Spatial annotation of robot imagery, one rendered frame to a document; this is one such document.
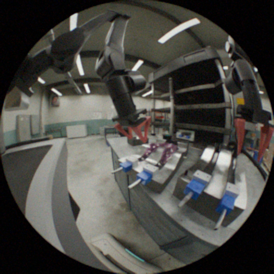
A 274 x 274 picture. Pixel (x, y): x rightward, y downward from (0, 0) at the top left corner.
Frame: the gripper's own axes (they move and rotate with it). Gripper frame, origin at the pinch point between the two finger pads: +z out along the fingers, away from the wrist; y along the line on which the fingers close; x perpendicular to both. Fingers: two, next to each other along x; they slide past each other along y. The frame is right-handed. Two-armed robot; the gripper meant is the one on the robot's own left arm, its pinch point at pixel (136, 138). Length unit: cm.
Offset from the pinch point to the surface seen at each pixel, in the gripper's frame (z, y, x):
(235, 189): 7.3, -33.4, 3.0
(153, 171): 11.0, -6.4, 3.5
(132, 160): 11.3, 5.0, 2.9
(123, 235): 83, 4, 58
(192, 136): 48, -9, -75
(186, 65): -37, -7, -108
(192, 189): 7.6, -20.4, 5.6
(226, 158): 18.7, -35.7, -18.7
